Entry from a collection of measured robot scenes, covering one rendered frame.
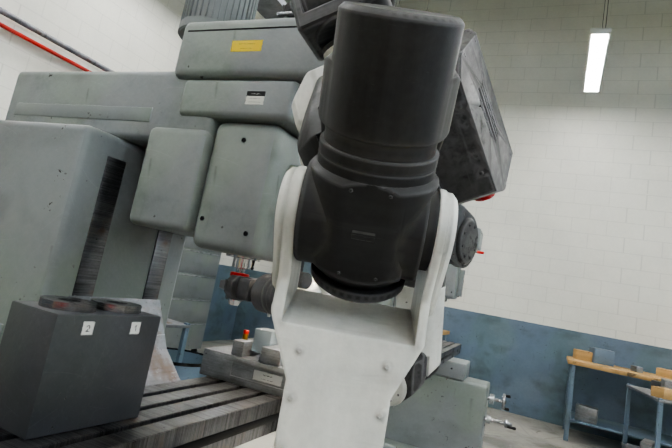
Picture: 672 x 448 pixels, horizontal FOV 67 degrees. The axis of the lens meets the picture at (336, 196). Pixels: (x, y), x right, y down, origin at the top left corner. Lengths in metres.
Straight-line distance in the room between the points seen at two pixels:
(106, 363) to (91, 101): 0.86
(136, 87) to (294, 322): 1.10
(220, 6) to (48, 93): 0.60
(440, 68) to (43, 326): 0.72
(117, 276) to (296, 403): 1.06
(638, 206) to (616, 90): 1.66
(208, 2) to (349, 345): 1.16
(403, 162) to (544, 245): 7.22
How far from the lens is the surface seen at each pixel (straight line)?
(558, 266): 7.62
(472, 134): 0.66
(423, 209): 0.49
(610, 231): 7.71
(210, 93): 1.34
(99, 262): 1.47
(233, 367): 1.46
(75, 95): 1.69
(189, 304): 6.92
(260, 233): 1.19
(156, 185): 1.35
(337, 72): 0.46
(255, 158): 1.22
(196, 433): 1.12
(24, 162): 1.55
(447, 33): 0.45
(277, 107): 1.21
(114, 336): 0.99
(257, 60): 1.28
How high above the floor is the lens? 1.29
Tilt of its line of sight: 9 degrees up
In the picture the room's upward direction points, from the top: 10 degrees clockwise
